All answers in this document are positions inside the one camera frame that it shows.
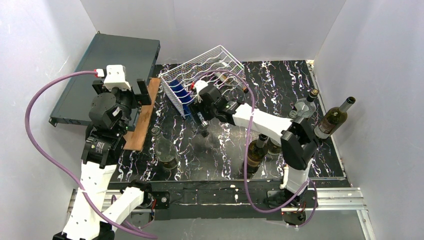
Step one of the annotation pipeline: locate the blue glass bottle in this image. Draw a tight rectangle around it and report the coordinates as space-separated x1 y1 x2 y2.
164 79 209 129

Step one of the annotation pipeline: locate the dark green wine bottle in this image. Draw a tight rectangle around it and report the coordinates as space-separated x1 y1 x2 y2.
246 133 269 176

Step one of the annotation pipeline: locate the clear short bottle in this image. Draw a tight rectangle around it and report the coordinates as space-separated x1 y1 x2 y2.
266 138 282 156

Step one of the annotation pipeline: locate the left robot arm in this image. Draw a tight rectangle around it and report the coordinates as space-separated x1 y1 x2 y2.
52 79 152 240

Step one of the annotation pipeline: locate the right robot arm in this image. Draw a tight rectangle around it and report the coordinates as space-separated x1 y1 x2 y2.
189 80 318 214

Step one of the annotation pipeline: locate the clear bottle in rack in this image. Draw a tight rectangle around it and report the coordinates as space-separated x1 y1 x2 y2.
211 60 249 94

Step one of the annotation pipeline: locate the clear round bottle front left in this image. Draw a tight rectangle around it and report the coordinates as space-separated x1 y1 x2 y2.
151 126 179 170

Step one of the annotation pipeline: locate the clear square liquor bottle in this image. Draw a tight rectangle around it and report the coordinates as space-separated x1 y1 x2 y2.
288 88 320 122

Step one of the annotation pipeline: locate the olive wine bottle far right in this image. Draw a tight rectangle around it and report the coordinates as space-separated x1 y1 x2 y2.
314 96 356 140

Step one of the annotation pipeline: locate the brown wooden board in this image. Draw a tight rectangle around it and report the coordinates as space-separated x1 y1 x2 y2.
123 78 161 151

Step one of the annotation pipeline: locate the dark grey flat box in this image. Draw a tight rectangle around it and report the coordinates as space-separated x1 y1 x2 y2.
48 32 161 126

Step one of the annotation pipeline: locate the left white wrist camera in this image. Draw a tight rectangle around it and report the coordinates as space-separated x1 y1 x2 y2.
94 64 132 91

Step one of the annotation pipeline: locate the white wire wine rack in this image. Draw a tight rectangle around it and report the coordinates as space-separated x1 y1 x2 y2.
159 45 246 98

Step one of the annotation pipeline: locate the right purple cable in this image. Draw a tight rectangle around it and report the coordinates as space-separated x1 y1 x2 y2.
197 69 319 228

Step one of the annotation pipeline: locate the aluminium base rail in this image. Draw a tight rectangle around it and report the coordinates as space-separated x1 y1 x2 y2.
66 187 377 240

